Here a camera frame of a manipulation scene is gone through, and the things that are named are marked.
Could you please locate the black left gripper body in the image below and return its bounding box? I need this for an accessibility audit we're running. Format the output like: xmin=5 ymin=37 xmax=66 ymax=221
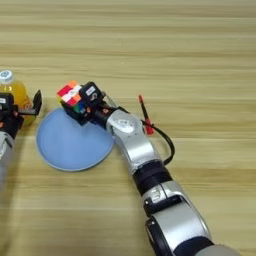
xmin=0 ymin=105 xmax=25 ymax=140

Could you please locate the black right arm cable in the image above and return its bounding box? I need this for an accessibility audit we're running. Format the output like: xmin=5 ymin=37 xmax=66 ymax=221
xmin=141 ymin=119 xmax=176 ymax=167

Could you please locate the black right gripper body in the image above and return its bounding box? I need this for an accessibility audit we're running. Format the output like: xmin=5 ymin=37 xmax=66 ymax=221
xmin=87 ymin=99 xmax=117 ymax=130

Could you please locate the left gripper labelled black box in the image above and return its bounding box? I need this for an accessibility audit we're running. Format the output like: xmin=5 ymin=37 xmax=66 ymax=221
xmin=0 ymin=92 xmax=15 ymax=111

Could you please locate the orange juice bottle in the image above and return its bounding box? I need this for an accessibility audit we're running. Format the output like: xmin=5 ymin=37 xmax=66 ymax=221
xmin=0 ymin=69 xmax=36 ymax=127

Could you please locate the red and black marker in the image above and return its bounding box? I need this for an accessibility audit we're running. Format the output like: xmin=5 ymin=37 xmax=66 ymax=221
xmin=137 ymin=94 xmax=155 ymax=136

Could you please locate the right gripper labelled black box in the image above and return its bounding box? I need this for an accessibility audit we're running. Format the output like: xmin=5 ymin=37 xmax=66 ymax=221
xmin=78 ymin=81 xmax=105 ymax=107

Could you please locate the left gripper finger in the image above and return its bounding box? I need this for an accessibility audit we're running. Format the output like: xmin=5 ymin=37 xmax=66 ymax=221
xmin=17 ymin=89 xmax=43 ymax=117

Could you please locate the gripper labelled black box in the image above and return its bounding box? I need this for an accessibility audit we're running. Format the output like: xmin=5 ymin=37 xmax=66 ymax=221
xmin=78 ymin=81 xmax=105 ymax=107
xmin=0 ymin=92 xmax=15 ymax=111

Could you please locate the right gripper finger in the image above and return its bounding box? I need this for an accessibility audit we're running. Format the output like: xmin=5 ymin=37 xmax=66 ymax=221
xmin=61 ymin=100 xmax=94 ymax=127

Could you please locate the multicoloured puzzle cube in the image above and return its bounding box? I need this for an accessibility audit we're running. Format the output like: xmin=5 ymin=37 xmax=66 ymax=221
xmin=56 ymin=80 xmax=89 ymax=116

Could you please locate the round blue plate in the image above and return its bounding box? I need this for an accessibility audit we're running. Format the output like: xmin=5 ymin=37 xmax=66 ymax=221
xmin=35 ymin=106 xmax=116 ymax=173

